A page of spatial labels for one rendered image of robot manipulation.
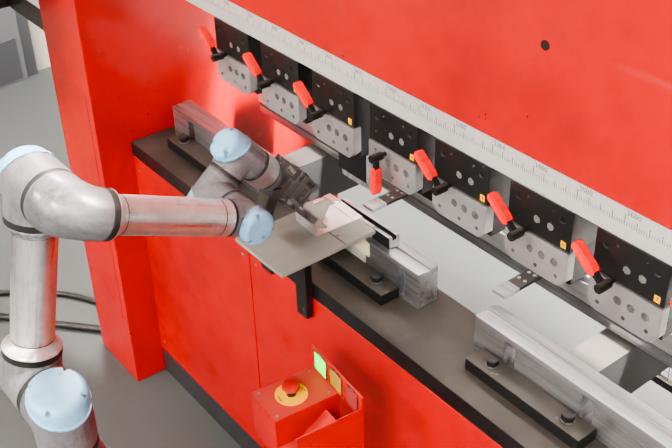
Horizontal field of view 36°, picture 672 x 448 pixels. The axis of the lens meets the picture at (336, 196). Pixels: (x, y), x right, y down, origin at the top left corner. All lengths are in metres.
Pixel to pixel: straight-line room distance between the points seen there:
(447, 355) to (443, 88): 0.59
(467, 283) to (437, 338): 1.61
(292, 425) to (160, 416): 1.19
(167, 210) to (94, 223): 0.15
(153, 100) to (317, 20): 0.92
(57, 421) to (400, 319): 0.77
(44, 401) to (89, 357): 1.64
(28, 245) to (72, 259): 2.16
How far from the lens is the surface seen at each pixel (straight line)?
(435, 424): 2.23
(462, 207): 2.02
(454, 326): 2.27
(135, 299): 3.30
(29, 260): 1.97
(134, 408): 3.41
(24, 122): 5.16
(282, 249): 2.28
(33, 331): 2.05
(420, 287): 2.27
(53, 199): 1.81
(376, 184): 2.16
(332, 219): 2.37
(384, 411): 2.37
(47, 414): 1.99
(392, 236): 2.33
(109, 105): 2.94
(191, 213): 1.93
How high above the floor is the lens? 2.32
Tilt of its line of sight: 33 degrees down
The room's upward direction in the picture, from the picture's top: 2 degrees counter-clockwise
